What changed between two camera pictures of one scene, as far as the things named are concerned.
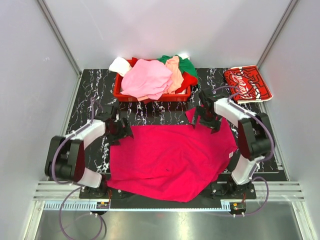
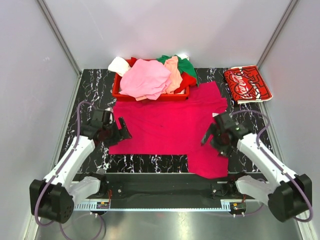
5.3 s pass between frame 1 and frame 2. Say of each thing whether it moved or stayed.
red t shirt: stayed
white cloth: stayed
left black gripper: stayed
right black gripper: moved
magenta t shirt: moved
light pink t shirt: stayed
